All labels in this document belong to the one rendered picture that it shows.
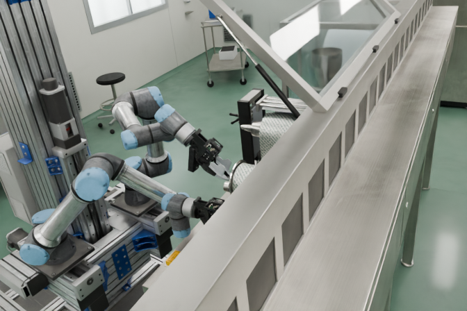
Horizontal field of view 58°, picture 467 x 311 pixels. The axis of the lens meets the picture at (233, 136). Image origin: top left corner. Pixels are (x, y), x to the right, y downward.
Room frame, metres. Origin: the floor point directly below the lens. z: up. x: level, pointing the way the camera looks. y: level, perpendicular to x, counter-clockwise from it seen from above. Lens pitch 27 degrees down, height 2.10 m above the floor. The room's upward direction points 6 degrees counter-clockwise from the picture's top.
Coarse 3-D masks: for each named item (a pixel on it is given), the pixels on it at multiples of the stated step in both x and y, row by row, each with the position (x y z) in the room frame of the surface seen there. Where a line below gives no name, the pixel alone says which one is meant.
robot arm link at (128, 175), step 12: (108, 156) 1.50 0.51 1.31; (120, 168) 1.50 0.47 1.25; (132, 168) 1.54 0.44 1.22; (120, 180) 1.50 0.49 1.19; (132, 180) 1.50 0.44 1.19; (144, 180) 1.51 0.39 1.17; (144, 192) 1.50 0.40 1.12; (156, 192) 1.50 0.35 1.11; (168, 192) 1.52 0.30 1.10; (180, 192) 1.58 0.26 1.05
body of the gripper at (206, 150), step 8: (192, 136) 1.37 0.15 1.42; (200, 136) 1.37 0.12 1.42; (184, 144) 1.38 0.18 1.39; (192, 144) 1.38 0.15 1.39; (200, 144) 1.36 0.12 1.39; (208, 144) 1.36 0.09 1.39; (216, 144) 1.36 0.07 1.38; (200, 152) 1.34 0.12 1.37; (208, 152) 1.33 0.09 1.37; (216, 152) 1.34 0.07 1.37; (200, 160) 1.34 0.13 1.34; (208, 160) 1.33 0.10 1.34
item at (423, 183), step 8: (440, 96) 2.80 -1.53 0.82; (432, 128) 2.81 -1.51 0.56; (432, 136) 2.81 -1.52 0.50; (432, 144) 2.80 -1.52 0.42; (432, 152) 2.80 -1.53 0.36; (424, 160) 2.00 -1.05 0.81; (424, 168) 2.82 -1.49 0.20; (424, 176) 2.82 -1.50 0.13; (424, 184) 2.81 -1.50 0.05; (416, 192) 2.01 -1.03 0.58; (416, 200) 2.01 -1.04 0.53; (416, 208) 2.00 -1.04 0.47; (416, 216) 2.00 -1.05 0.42; (408, 224) 2.02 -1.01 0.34; (416, 224) 2.00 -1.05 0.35; (408, 232) 2.02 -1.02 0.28; (408, 240) 2.02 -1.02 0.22; (408, 248) 2.02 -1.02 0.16; (408, 256) 2.01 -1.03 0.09; (408, 264) 2.01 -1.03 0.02; (392, 280) 1.14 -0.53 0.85
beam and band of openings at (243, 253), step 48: (432, 0) 2.98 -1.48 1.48; (384, 48) 1.47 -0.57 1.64; (288, 144) 0.81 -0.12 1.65; (336, 144) 0.97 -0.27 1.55; (240, 192) 0.65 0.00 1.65; (288, 192) 0.67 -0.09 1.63; (192, 240) 0.53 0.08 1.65; (240, 240) 0.52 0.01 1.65; (288, 240) 0.67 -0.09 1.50; (192, 288) 0.43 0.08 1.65; (240, 288) 0.49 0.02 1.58
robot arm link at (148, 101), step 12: (132, 96) 1.82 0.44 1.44; (144, 96) 1.83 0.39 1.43; (156, 96) 1.84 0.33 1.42; (144, 108) 1.81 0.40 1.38; (156, 108) 1.84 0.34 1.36; (144, 120) 1.86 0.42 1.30; (156, 120) 1.87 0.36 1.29; (156, 144) 1.89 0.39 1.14; (156, 156) 1.91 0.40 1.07; (168, 156) 1.96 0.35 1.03; (156, 168) 1.91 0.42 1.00; (168, 168) 1.93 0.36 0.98
